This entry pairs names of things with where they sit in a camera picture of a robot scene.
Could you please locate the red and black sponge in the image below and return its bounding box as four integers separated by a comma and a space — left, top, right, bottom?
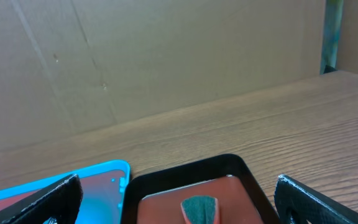
180, 195, 221, 224

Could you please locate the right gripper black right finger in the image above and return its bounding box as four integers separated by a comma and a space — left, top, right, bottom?
274, 174, 358, 224

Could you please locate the teal plastic tray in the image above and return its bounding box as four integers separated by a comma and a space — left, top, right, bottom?
0, 160, 131, 224

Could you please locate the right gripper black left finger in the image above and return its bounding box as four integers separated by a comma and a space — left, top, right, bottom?
0, 174, 83, 224

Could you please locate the brown cardboard backdrop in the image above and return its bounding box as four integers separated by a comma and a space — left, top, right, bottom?
0, 0, 358, 156

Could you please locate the black red-lined tray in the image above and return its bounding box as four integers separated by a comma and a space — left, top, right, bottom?
121, 154, 280, 223

